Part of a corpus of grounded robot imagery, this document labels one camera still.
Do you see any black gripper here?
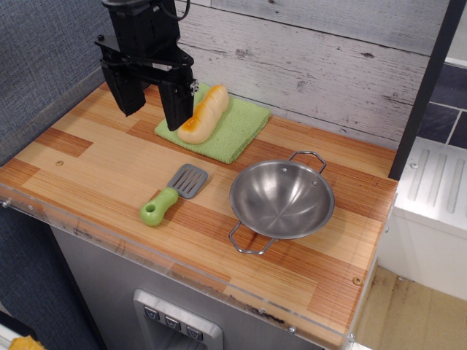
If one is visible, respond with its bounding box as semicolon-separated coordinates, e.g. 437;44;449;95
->
96;1;198;131

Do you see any white toy sink unit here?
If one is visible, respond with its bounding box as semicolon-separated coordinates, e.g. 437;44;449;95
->
377;138;466;299

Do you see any steel two-handled wok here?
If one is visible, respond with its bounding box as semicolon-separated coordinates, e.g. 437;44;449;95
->
228;151;335;255

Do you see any grey cabinet with dispenser panel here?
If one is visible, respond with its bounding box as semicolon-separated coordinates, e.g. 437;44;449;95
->
49;225;346;350

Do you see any black vertical post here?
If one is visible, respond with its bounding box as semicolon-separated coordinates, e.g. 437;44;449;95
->
388;0;466;180

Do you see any toy bread loaf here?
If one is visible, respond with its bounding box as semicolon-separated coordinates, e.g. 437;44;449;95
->
177;85;229;144

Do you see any clear acrylic edge guard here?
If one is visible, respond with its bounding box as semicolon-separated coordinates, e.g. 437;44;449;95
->
0;184;357;350

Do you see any yellow object at corner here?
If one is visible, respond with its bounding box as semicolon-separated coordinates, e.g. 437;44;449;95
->
8;336;45;350

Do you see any green handled grey spatula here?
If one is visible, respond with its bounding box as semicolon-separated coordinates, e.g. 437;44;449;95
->
139;164;208;227

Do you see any green cloth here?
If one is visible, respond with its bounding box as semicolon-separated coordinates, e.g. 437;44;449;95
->
155;97;271;164

